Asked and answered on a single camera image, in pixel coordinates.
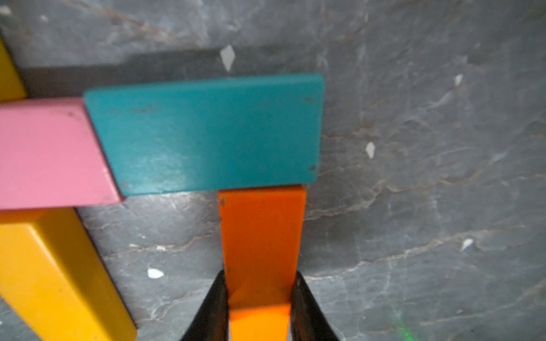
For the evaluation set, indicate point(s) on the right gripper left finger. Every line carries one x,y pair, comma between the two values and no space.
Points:
212,318

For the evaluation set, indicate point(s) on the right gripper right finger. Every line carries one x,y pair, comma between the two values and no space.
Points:
307,322

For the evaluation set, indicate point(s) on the orange block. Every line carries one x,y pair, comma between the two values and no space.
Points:
261,234

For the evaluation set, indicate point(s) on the orange-yellow block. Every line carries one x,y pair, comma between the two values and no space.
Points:
53,277

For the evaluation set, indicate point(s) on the teal block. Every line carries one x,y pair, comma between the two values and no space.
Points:
216,134

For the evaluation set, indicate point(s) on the pink block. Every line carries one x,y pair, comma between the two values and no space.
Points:
51,156

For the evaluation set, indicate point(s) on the yellow block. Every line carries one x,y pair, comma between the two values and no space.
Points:
11,87

